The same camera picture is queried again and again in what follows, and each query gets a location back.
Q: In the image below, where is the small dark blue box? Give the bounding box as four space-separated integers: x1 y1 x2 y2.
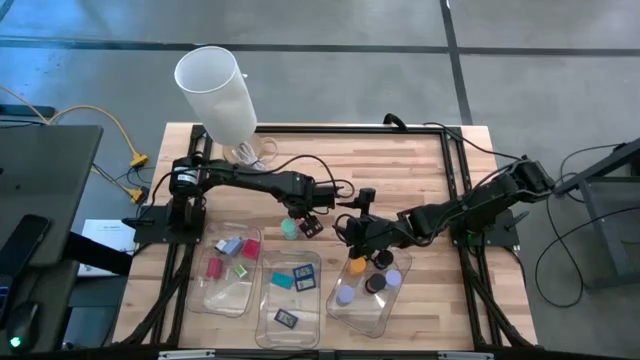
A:
273 308 300 330

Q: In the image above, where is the pink sand timer black cap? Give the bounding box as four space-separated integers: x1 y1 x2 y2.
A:
364 273 388 295

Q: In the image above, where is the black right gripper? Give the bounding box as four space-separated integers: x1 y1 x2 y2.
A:
332 199 405 257

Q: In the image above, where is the green sand timer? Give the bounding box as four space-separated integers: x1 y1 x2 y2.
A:
280 217 300 241

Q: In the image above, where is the black flat floor bar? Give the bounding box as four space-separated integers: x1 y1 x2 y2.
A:
0 103 56 119

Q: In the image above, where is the grey metal stand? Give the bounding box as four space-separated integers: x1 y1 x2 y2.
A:
552 137 640 291

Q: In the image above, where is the black desk support bar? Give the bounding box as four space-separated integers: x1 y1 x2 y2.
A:
64 232 134 276

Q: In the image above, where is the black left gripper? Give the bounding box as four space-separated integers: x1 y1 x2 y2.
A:
286 173 325 240

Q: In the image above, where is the black smartphone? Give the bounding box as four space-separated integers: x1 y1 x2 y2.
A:
0 213 52 279

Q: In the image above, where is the black aluminium table frame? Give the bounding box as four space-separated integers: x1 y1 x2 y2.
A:
112 123 540 351

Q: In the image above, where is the black computer mouse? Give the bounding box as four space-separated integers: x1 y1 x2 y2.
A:
4 299 42 354

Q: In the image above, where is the dark grey desk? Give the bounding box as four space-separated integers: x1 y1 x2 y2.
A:
0 123 105 354

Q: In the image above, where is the clear plastic bin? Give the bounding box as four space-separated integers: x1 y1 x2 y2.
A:
185 222 264 319
325 247 414 339
254 249 323 350

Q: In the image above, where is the white paper sheet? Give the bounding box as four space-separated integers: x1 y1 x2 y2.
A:
77 218 139 277

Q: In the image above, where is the black cable loop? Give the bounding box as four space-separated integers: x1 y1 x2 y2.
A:
382 113 409 132

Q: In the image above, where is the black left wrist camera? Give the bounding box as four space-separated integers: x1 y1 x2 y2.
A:
314 184 352 209

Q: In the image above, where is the grey metal bracket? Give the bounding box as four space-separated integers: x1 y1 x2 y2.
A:
158 349 216 360
438 351 495 360

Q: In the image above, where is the teal rectangular box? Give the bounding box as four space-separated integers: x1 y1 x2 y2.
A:
270 271 296 291

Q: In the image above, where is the black floor cable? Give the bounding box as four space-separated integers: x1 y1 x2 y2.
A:
533 144 640 309

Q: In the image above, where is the light blue box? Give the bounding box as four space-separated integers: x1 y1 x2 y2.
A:
223 237 245 258

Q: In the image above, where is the red rectangular box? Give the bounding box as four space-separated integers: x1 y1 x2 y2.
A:
241 238 263 261

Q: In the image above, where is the small red cube box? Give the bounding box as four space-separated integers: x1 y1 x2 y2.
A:
205 257 225 281

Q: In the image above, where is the lavender sand timer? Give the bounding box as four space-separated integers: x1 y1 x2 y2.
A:
335 285 356 307

